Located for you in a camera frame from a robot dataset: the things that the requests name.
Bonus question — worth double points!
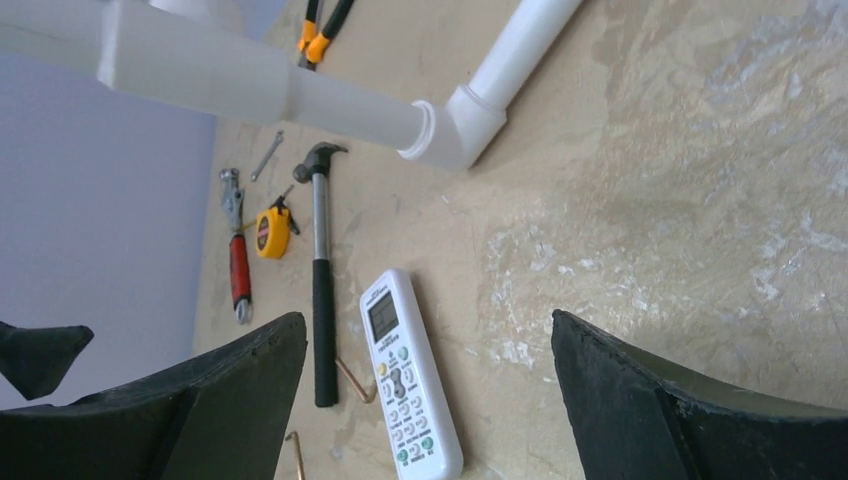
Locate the white air conditioner remote control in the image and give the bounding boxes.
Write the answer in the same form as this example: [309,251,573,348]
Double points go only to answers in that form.
[360,268,464,479]

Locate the orange black pliers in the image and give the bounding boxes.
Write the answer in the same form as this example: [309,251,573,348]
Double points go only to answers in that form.
[298,0,354,71]

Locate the red handled tool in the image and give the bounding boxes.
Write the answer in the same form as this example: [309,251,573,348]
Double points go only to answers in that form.
[219,168,252,325]

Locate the yellow tape measure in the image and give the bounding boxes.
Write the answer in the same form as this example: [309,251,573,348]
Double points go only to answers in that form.
[255,185,301,260]

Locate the dark hex key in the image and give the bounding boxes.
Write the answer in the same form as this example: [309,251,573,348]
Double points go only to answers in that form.
[285,431,306,480]

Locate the small silver wrench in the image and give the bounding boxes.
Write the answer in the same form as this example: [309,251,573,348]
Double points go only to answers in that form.
[250,130,284,182]

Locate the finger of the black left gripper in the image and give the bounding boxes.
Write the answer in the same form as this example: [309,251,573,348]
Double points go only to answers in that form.
[1,322,94,400]

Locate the white pvc pipe frame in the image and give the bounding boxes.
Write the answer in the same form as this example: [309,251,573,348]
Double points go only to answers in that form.
[1,1,578,171]

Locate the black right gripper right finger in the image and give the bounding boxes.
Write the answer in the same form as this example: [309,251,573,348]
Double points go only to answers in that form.
[551,310,847,479]

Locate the bronze hex key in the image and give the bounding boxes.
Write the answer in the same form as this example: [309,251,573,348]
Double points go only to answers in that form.
[335,358,378,404]

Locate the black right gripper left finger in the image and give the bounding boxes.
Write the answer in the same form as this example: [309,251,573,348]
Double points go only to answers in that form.
[1,312,307,479]

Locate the claw hammer black handle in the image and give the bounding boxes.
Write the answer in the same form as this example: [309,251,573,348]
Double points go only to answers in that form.
[293,142,347,408]

